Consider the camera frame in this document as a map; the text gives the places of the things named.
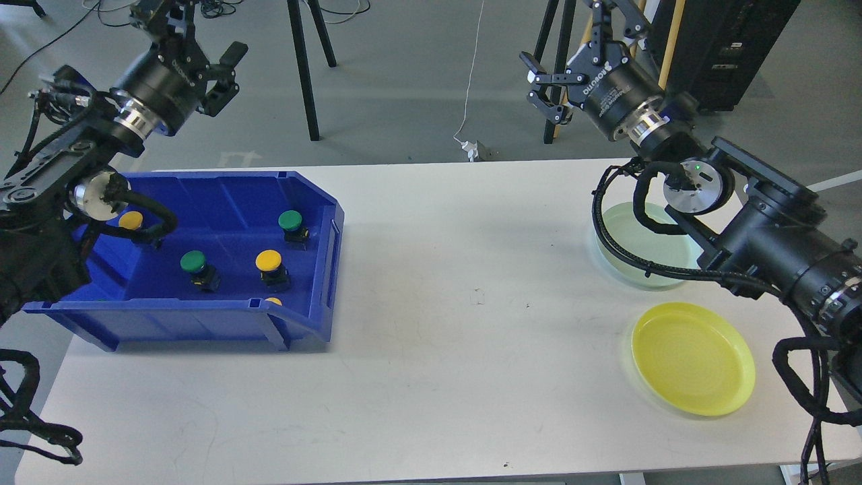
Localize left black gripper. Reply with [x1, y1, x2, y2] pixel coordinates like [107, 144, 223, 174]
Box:
[110, 1, 248, 138]

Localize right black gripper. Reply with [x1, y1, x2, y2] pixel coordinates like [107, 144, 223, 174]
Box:
[519, 1, 665, 141]

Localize green button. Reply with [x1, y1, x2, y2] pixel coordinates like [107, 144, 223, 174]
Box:
[180, 251, 221, 292]
[277, 209, 310, 251]

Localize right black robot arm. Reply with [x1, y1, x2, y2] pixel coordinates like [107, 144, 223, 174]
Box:
[520, 1, 861, 484]

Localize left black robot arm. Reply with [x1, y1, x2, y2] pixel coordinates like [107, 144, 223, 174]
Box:
[1, 1, 248, 322]

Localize pale green plate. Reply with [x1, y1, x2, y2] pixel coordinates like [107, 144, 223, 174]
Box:
[592, 202, 702, 292]

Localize yellow plate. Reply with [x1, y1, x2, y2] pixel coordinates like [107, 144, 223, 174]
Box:
[629, 302, 756, 418]

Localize black tripod right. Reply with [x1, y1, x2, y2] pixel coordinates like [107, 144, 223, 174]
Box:
[532, 0, 578, 144]

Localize black tripod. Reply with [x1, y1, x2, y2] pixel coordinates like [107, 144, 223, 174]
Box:
[532, 0, 578, 144]
[286, 1, 337, 142]

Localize black tripod left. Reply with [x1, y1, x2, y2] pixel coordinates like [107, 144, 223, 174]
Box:
[286, 1, 337, 142]

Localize black equipment cabinet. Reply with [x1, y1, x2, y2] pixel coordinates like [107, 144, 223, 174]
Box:
[663, 1, 800, 119]

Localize blue plastic bin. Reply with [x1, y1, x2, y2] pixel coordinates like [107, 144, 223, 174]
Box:
[24, 171, 345, 351]

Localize white chair base leg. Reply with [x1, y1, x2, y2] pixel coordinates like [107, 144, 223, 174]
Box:
[807, 170, 862, 193]

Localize black floor cables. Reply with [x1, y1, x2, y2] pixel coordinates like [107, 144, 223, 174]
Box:
[0, 0, 371, 95]

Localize white cable with plug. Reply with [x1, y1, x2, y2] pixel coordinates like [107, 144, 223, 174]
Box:
[453, 0, 500, 162]

